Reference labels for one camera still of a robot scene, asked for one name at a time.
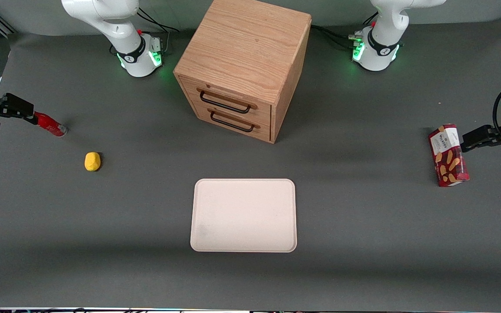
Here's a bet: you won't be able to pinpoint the red coke bottle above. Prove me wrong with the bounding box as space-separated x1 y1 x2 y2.
33 112 68 138

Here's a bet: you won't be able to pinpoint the beige rectangular tray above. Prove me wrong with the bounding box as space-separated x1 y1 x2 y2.
190 179 297 253

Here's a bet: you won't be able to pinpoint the red cookie box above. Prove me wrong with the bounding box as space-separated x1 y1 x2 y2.
428 124 470 187

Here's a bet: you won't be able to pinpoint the yellow lemon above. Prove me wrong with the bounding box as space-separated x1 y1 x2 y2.
84 152 101 172

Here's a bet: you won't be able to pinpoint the wooden drawer front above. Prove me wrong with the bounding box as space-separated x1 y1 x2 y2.
179 76 273 125
191 102 272 143

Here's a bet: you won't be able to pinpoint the wooden drawer cabinet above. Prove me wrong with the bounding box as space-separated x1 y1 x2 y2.
173 0 312 144

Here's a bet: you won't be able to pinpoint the black base cables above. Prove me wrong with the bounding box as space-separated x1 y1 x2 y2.
136 8 180 33
311 24 362 49

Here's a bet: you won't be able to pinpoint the black drawer handle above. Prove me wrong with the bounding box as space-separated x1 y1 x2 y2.
199 89 252 114
209 111 255 133

